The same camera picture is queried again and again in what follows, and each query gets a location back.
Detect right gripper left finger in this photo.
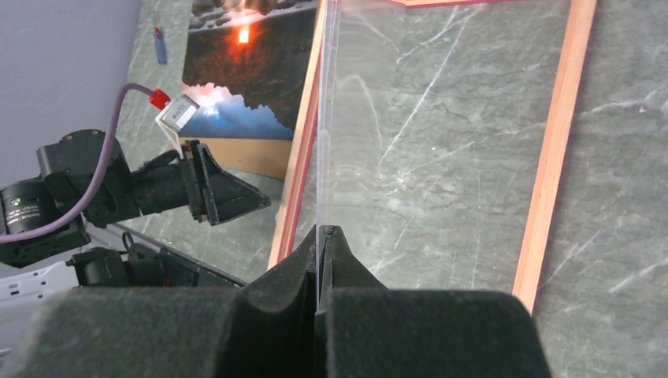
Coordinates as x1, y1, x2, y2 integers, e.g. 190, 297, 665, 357
1, 230, 317, 377

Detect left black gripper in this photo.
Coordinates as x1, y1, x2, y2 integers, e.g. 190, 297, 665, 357
131, 143, 271, 226

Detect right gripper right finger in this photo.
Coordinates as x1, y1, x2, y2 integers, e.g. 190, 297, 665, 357
315, 225, 551, 377

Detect wooden picture frame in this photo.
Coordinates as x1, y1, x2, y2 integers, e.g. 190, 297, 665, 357
267, 0, 598, 316

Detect clear acrylic sheet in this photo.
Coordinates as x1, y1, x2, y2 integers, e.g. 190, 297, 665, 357
315, 0, 575, 309

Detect sunset landscape photo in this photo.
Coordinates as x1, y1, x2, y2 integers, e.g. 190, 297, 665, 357
180, 1, 319, 141

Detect brown backing board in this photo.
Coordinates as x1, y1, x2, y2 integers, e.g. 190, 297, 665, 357
178, 0, 327, 182

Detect small blue red screwdriver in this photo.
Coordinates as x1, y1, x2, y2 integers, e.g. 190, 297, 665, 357
153, 27, 169, 65

